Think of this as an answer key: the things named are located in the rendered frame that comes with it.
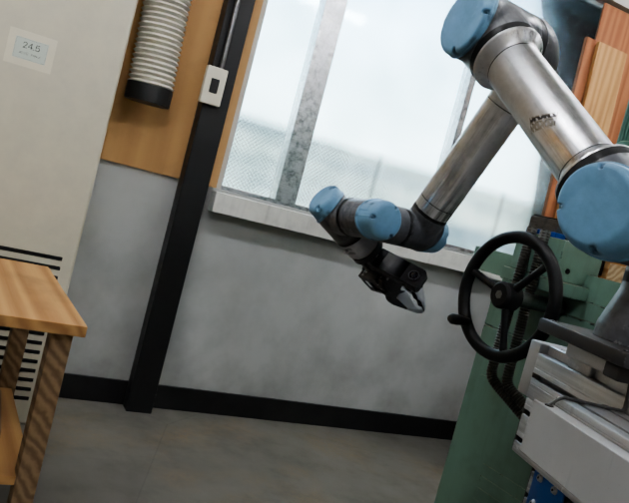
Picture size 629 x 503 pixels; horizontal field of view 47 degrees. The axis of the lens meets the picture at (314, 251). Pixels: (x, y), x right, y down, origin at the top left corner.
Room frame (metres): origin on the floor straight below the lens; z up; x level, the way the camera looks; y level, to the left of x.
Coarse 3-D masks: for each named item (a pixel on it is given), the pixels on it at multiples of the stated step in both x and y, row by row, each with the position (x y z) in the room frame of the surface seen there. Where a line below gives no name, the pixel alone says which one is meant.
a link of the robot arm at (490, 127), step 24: (552, 48) 1.22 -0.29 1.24; (480, 120) 1.31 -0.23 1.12; (504, 120) 1.30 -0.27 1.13; (456, 144) 1.35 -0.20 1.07; (480, 144) 1.32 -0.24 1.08; (456, 168) 1.34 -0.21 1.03; (480, 168) 1.34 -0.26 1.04; (432, 192) 1.37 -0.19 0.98; (456, 192) 1.36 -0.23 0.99; (432, 216) 1.38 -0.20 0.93; (408, 240) 1.39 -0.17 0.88; (432, 240) 1.41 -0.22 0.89
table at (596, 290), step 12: (492, 252) 1.88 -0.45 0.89; (504, 252) 1.84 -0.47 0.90; (492, 264) 1.87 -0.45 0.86; (504, 264) 1.83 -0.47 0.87; (504, 276) 1.69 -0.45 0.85; (540, 276) 1.60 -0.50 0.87; (588, 276) 1.61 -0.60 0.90; (540, 288) 1.60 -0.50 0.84; (564, 288) 1.56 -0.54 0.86; (576, 288) 1.58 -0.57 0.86; (588, 288) 1.60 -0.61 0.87; (600, 288) 1.58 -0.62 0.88; (612, 288) 1.55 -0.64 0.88; (588, 300) 1.60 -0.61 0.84; (600, 300) 1.57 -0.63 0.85
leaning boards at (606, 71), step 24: (600, 24) 3.32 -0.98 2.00; (624, 24) 3.38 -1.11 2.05; (600, 48) 3.26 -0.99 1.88; (624, 48) 3.39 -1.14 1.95; (576, 72) 3.26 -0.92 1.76; (600, 72) 3.27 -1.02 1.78; (624, 72) 3.37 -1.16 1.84; (576, 96) 3.25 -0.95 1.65; (600, 96) 3.28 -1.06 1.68; (624, 96) 3.38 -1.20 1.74; (600, 120) 3.28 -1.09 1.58; (552, 192) 3.23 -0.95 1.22; (552, 216) 3.24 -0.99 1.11
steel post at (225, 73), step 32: (224, 0) 2.61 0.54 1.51; (224, 32) 2.56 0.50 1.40; (224, 64) 2.56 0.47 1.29; (224, 96) 2.59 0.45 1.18; (192, 128) 2.61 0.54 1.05; (192, 160) 2.56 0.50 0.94; (192, 192) 2.58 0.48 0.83; (192, 224) 2.59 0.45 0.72; (160, 256) 2.61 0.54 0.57; (160, 288) 2.56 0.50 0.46; (160, 320) 2.58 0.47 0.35; (160, 352) 2.59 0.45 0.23; (128, 384) 2.61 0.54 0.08
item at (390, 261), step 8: (376, 256) 1.49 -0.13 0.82; (384, 256) 1.49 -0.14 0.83; (392, 256) 1.48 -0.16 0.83; (376, 264) 1.48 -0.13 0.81; (384, 264) 1.47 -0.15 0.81; (392, 264) 1.47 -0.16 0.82; (400, 264) 1.47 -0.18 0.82; (408, 264) 1.46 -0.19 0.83; (384, 272) 1.47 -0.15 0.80; (392, 272) 1.46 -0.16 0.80; (400, 272) 1.46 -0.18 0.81; (408, 272) 1.45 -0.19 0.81; (416, 272) 1.45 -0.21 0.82; (424, 272) 1.45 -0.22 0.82; (400, 280) 1.45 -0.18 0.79; (408, 280) 1.44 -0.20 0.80; (416, 280) 1.44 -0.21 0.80; (424, 280) 1.45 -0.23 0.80; (408, 288) 1.46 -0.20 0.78; (416, 288) 1.44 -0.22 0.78
